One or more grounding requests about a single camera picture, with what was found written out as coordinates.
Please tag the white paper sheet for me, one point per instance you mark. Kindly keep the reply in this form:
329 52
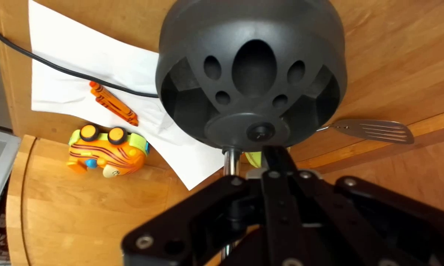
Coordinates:
77 55

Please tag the orange crayon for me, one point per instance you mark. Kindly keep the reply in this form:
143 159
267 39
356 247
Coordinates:
116 111
112 99

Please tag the orange striped toy car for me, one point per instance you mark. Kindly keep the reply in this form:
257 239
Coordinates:
111 155

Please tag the yellow green ball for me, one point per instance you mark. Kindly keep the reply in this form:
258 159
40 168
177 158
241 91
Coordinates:
254 159

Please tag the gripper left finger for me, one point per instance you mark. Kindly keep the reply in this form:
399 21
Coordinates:
207 214

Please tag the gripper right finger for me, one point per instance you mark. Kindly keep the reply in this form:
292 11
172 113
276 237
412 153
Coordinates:
373 214

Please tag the metal slotted spatula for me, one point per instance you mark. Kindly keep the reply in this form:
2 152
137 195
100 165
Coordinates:
377 131

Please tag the dark grey desk lamp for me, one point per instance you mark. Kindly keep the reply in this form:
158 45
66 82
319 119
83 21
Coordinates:
251 66

